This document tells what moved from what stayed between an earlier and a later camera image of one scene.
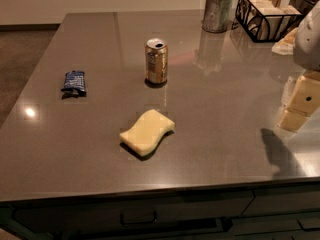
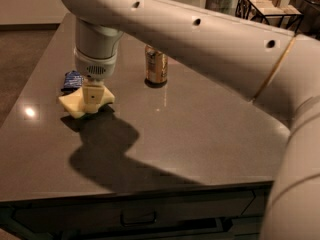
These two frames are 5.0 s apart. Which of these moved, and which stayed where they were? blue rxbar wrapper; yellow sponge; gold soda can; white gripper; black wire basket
Moved: yellow sponge; white gripper
Stayed: black wire basket; blue rxbar wrapper; gold soda can
